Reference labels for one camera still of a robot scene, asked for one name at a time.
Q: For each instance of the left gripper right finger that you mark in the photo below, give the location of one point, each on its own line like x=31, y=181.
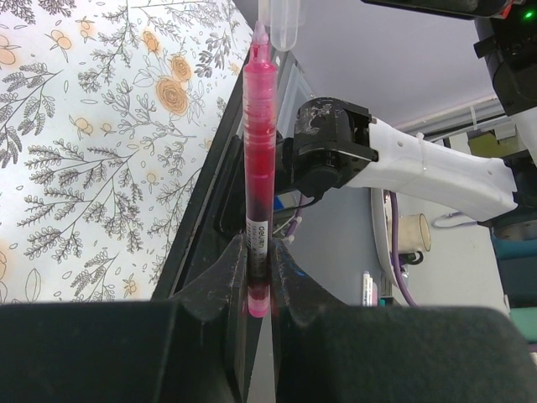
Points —
x=328, y=351

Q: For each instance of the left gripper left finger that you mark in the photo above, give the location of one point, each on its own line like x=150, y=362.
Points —
x=187, y=348

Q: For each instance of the red pen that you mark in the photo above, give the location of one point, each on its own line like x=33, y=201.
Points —
x=259, y=138

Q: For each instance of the transparent pen cap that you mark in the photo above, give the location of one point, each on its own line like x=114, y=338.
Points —
x=283, y=19

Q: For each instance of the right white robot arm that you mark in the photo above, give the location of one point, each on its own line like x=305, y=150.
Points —
x=337, y=143

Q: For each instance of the group of markers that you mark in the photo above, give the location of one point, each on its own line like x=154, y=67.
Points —
x=376, y=293

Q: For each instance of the white saucer with cup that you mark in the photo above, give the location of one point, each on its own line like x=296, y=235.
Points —
x=413, y=236

